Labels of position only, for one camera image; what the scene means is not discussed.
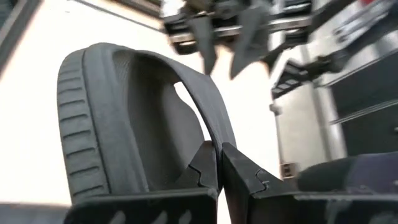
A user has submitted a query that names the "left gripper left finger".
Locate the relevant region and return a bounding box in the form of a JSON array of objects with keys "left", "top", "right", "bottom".
[{"left": 63, "top": 141, "right": 219, "bottom": 224}]

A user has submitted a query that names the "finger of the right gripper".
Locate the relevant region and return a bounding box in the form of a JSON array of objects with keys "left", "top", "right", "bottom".
[
  {"left": 229, "top": 5, "right": 272, "bottom": 80},
  {"left": 187, "top": 14, "right": 218, "bottom": 76}
]

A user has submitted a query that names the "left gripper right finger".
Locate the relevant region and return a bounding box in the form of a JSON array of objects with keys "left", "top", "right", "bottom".
[{"left": 221, "top": 142, "right": 398, "bottom": 224}]

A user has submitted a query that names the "black foam slide sandal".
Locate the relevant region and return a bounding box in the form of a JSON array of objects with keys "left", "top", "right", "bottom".
[{"left": 57, "top": 42, "right": 238, "bottom": 205}]

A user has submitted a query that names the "aluminium rig frame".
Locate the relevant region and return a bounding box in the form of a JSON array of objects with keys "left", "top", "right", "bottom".
[{"left": 273, "top": 0, "right": 398, "bottom": 180}]

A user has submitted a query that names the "black table border rail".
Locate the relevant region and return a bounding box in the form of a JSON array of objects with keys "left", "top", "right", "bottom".
[{"left": 0, "top": 0, "right": 43, "bottom": 74}]

